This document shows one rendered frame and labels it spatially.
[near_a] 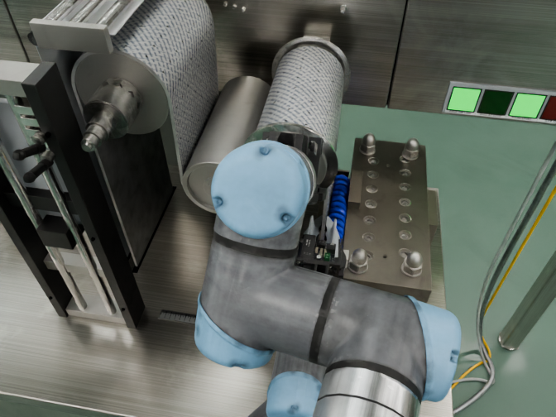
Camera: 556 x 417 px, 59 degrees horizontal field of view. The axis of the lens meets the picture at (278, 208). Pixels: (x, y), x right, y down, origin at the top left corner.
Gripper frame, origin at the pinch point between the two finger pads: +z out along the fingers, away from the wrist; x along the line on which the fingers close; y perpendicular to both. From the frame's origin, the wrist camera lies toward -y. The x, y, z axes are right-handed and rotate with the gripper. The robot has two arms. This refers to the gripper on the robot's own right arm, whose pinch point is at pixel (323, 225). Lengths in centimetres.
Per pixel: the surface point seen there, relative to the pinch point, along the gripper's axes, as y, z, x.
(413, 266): -3.5, -3.8, -16.3
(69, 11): 36, 0, 37
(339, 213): -4.7, 7.6, -2.6
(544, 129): -109, 192, -114
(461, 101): 9.1, 29.4, -23.5
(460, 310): -109, 60, -57
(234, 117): 14.4, 9.0, 17.5
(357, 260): -2.7, -4.6, -6.5
